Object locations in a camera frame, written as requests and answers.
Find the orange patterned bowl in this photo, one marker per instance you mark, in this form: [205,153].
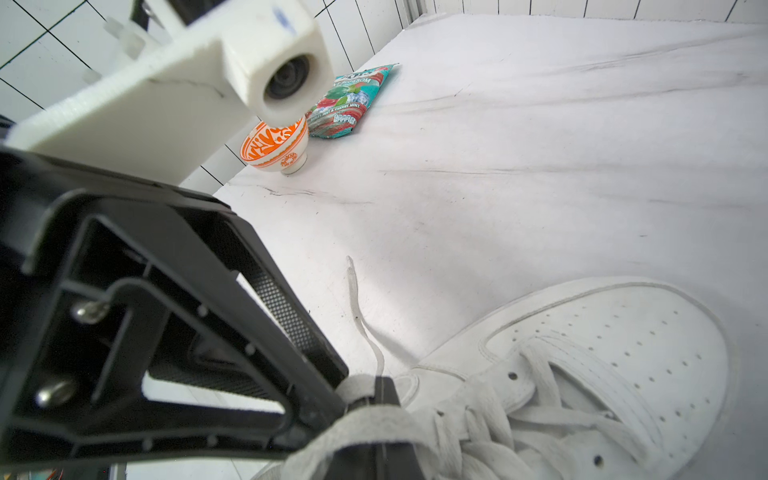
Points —
[282,150]

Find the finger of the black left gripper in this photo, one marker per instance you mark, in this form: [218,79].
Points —
[172,332]

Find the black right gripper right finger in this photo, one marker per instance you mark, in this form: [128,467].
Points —
[395,455]

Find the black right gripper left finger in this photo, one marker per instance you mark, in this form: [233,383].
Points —
[356,462]

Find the white sneaker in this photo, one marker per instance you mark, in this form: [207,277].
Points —
[600,378]

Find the green snack packet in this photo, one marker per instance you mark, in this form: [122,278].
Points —
[340,110]

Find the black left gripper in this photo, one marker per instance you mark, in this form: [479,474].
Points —
[33,241]

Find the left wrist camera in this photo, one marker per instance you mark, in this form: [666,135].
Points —
[164,114]

